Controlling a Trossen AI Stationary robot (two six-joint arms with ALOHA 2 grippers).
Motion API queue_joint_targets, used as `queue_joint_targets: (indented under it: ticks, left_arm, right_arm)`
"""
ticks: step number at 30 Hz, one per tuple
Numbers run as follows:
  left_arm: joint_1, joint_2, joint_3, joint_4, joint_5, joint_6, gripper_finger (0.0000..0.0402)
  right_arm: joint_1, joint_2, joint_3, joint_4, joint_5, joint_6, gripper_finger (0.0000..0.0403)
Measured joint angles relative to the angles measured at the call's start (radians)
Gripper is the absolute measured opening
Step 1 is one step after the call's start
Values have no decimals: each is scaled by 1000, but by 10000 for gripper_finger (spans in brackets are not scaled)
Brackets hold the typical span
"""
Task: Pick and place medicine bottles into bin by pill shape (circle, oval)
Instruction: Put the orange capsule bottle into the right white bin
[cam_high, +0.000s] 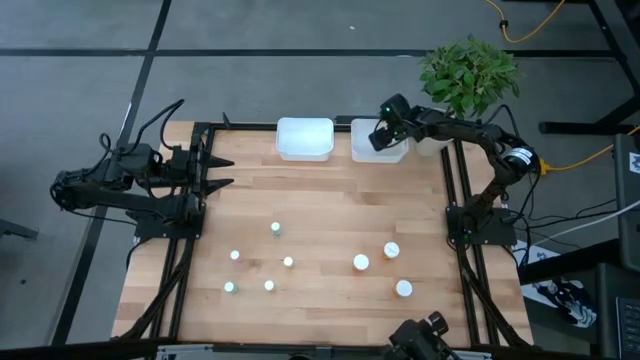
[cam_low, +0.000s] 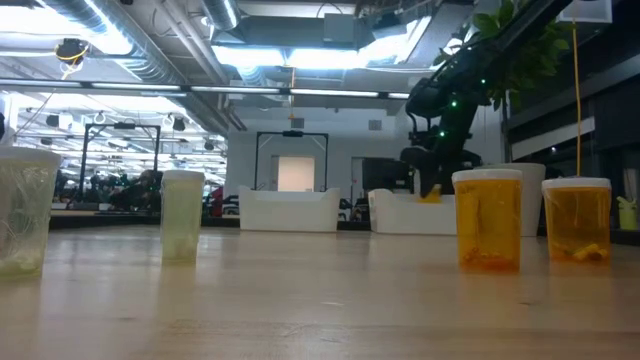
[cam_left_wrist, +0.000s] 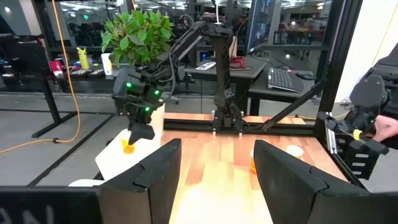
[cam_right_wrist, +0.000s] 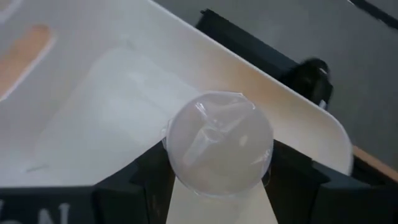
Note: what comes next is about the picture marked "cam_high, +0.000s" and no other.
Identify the small pale green pill bottle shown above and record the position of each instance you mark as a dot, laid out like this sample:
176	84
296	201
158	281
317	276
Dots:
269	285

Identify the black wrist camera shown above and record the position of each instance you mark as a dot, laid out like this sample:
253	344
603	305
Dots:
145	160
397	104

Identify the small teal pill bottle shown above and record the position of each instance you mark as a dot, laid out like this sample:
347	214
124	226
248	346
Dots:
275	228

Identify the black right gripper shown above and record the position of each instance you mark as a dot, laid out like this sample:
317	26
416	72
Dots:
402	122

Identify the grey furniture foot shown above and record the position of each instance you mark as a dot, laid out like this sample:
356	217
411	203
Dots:
17	230

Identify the grey metal camera bracket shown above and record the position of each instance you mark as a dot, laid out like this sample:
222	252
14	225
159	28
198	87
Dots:
225	351

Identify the black desk crossbar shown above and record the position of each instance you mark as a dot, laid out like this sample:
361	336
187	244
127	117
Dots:
565	264

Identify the white blue printed bag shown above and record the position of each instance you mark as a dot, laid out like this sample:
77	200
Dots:
570	305

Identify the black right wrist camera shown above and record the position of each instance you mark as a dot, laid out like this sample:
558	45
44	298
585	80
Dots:
397	104

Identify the green leafy plant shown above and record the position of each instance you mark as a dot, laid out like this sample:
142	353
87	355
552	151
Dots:
467	75

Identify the white plastic bin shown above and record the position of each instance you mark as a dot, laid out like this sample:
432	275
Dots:
364	152
305	140

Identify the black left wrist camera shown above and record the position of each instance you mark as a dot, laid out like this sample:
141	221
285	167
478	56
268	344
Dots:
145	160

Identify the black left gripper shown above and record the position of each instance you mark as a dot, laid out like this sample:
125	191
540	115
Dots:
185	176

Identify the orange pill bottle white cap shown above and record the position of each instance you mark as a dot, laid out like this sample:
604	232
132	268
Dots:
361	262
391	249
404	288

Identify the black computer tower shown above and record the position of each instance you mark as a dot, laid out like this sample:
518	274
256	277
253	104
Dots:
627	210

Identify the small pink pill bottle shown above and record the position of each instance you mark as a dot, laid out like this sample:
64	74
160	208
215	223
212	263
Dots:
234	255

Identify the black equipment case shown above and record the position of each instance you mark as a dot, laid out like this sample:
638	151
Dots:
612	310

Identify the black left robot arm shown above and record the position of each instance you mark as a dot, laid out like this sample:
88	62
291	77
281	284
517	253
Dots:
115	200

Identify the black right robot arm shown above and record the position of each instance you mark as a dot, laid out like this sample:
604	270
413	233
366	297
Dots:
450	131

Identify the white plant pot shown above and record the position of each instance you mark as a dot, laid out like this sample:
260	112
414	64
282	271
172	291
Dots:
430	147

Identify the black aluminium table frame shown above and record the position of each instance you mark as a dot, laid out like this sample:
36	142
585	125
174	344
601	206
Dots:
245	126

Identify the black desk leg frame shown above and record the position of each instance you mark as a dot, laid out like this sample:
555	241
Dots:
575	127

